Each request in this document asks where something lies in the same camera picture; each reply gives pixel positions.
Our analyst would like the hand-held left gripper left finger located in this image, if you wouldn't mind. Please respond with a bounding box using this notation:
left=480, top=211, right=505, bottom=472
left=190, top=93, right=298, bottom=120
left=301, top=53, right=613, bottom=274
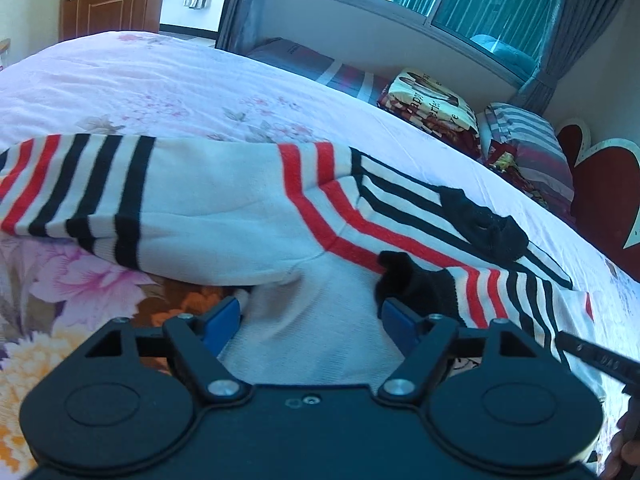
left=85, top=296, right=251, bottom=406

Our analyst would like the striped pillow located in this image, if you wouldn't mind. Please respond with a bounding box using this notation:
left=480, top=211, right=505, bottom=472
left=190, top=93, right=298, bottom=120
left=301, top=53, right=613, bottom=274
left=477, top=102, right=576, bottom=206

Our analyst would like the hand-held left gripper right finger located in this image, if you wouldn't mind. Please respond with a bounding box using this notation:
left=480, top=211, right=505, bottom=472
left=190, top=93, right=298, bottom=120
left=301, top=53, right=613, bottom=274
left=377, top=297, right=551, bottom=403

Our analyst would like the brown wooden door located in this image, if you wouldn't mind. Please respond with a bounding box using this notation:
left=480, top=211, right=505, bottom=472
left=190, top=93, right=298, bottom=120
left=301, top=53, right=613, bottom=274
left=59, top=0, right=167, bottom=43

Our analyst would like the folded printed blanket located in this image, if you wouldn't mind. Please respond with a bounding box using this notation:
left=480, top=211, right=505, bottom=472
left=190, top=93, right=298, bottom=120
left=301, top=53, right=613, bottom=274
left=377, top=68, right=483, bottom=162

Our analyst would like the pink floral bedspread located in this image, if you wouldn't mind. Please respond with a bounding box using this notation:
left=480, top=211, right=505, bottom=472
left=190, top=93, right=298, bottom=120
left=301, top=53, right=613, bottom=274
left=0, top=30, right=640, bottom=480

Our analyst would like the red and white headboard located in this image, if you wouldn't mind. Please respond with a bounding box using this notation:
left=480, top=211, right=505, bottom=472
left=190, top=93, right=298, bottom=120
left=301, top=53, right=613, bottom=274
left=554, top=117, right=640, bottom=282

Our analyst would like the person's right hand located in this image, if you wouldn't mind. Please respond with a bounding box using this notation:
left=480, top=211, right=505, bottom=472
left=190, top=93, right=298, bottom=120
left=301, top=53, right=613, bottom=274
left=602, top=410, right=640, bottom=480

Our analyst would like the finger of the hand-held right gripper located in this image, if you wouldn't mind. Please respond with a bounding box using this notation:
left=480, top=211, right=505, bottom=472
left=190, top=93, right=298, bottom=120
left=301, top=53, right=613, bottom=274
left=557, top=330, right=640, bottom=397

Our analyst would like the grey curtain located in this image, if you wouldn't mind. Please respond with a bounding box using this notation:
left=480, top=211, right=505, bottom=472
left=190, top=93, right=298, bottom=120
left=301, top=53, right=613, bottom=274
left=215, top=0, right=302, bottom=57
left=515, top=0, right=632, bottom=122

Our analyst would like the striped knit sweater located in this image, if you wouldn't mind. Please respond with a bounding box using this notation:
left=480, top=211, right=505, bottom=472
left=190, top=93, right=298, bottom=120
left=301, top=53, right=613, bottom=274
left=0, top=132, right=596, bottom=396

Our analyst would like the striped bed sheet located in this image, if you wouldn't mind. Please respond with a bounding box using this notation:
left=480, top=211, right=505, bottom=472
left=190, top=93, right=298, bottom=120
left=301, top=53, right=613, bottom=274
left=247, top=37, right=397, bottom=107

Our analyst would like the teal curtain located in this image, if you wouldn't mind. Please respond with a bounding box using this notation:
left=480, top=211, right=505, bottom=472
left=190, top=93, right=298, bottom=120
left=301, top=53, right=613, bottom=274
left=392, top=0, right=557, bottom=68

